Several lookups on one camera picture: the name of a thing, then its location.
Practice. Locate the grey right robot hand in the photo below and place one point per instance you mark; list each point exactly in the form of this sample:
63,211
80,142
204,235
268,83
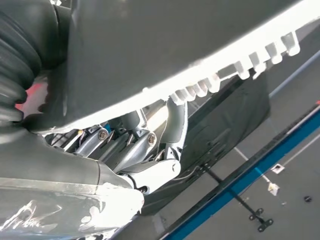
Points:
50,165

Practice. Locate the dark grey panel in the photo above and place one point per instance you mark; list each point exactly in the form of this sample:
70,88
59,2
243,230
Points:
225,132

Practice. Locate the blue edged grey panel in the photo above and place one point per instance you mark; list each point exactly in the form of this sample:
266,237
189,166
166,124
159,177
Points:
250,175

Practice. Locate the small white tag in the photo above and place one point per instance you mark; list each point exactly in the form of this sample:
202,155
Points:
277,168
273,188

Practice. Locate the black bracket rod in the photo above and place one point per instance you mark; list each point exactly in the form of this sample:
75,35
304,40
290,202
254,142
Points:
240,198

